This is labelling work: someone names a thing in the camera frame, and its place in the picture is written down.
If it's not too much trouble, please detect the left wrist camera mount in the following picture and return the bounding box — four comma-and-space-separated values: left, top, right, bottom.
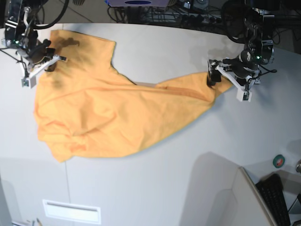
208, 59, 260, 102

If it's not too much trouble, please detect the white partition panel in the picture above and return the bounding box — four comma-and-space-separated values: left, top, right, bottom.
180, 153, 277, 226

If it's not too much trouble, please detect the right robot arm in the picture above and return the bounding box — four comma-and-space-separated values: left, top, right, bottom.
4, 0, 69, 75

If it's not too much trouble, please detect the orange t-shirt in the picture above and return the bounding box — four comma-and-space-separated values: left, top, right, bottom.
34, 30, 231, 162

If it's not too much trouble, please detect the black keyboard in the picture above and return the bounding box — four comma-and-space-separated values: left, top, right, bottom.
255, 174, 291, 226

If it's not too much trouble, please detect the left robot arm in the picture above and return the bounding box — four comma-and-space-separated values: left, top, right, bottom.
207, 0, 280, 88

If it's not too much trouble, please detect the green tape roll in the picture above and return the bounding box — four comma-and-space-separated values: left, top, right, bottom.
272, 154, 285, 169

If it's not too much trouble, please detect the white table slot plate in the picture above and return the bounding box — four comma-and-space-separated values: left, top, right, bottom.
42, 200, 102, 225

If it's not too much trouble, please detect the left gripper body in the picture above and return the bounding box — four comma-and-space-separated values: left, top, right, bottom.
222, 49, 260, 85

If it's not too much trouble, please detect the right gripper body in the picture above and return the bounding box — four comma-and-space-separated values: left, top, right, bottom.
15, 39, 55, 68

